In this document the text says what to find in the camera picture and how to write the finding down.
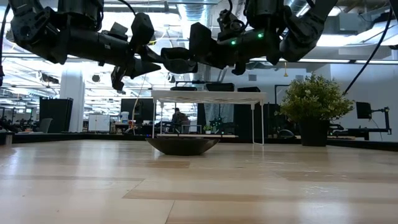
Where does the grey rounded object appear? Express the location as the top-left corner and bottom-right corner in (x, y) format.
(275, 129), (297, 140)

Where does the black low bench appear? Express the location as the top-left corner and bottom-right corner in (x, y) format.
(329, 126), (392, 141)

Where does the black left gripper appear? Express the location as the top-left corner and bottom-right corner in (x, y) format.
(111, 12), (162, 91)

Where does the grey office chair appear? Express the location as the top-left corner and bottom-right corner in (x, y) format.
(37, 117), (53, 134)

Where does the black aluminium table frame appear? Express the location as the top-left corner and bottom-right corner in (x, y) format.
(0, 132), (398, 152)

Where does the black robot with green lights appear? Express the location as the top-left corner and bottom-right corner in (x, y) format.
(208, 116), (237, 135)

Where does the wide black shallow plate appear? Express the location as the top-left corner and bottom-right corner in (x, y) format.
(145, 138), (220, 157)

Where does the large black display panel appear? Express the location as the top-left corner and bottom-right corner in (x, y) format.
(120, 98), (155, 126)

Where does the light wooden tabletop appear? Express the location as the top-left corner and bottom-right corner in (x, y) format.
(156, 133), (239, 139)

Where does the green potted artificial plant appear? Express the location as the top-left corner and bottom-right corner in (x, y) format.
(276, 73), (355, 147)

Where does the black deep square plate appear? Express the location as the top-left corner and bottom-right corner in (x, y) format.
(205, 82), (236, 92)

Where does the tall black cabinet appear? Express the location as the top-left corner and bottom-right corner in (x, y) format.
(39, 98), (74, 134)

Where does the black equipment cabinet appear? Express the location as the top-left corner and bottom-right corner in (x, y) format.
(233, 103), (282, 140)

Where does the person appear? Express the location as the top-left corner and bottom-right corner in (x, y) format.
(171, 107), (191, 134)

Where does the small black monitor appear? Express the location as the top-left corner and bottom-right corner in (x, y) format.
(356, 101), (373, 120)

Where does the white box cabinet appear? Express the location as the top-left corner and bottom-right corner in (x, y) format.
(88, 114), (111, 133)

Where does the white lattice wire rack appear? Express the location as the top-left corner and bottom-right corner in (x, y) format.
(151, 90), (267, 146)

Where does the black supply cable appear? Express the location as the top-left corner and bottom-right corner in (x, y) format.
(343, 6), (394, 94)

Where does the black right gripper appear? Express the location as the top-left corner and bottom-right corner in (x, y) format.
(161, 22), (248, 76)

